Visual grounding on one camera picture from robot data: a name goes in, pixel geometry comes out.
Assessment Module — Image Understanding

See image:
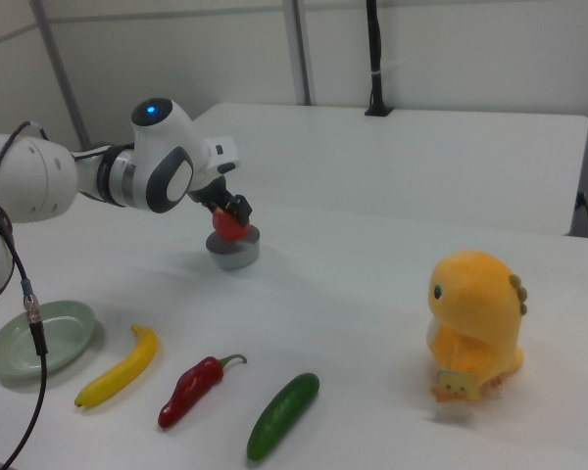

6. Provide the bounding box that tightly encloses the yellow banana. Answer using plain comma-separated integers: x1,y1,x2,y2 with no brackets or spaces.
73,324,159,408

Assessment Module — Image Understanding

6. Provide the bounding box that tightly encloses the pale green plate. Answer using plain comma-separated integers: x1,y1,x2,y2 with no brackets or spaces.
0,300,97,379

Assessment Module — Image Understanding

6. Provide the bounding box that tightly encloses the green cucumber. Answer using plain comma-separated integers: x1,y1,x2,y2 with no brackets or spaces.
246,372,320,462

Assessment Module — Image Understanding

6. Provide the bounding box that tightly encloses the black cable with metal connector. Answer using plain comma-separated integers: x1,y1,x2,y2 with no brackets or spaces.
0,119,51,470

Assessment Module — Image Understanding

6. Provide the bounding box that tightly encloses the red apple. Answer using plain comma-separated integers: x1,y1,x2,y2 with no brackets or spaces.
211,207,252,242

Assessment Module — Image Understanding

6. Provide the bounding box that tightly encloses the paper tag of plush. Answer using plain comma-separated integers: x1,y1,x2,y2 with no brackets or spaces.
430,370,479,404

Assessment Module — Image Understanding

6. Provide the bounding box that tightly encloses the black pole with base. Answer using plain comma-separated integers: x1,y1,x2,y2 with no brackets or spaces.
364,0,394,118

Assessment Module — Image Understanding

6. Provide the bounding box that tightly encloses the red chili pepper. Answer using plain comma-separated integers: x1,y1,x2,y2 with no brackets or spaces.
157,353,249,430

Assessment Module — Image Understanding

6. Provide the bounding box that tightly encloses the white adjacent table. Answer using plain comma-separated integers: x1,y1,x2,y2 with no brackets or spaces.
188,101,588,237

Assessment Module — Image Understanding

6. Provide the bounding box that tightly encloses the yellow plush toy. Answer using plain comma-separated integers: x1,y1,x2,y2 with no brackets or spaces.
424,249,529,403

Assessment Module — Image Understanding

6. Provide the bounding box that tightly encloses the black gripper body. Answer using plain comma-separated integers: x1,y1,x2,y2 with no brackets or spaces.
188,171,231,211

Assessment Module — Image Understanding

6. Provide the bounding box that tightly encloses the thin black wall cable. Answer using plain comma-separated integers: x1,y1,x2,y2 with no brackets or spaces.
574,190,588,239

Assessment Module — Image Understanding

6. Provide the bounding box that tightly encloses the grey bowl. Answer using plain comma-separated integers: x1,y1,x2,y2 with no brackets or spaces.
204,225,262,271

